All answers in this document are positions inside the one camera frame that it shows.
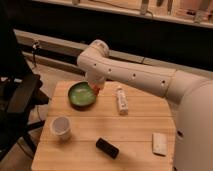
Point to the red orange pepper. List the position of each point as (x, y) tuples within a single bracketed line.
[(96, 89)]

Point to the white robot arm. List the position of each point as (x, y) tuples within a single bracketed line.
[(193, 94)]

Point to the green ceramic bowl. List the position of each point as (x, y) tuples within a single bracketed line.
[(81, 95)]

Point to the white ceramic cup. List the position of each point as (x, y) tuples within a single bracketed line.
[(60, 127)]

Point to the white tube bottle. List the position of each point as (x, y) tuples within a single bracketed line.
[(121, 101)]

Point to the black rectangular remote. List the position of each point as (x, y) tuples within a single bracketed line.
[(107, 148)]

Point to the white folded sponge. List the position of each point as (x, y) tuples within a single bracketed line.
[(159, 144)]

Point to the black chair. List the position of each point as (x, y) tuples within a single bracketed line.
[(19, 94)]

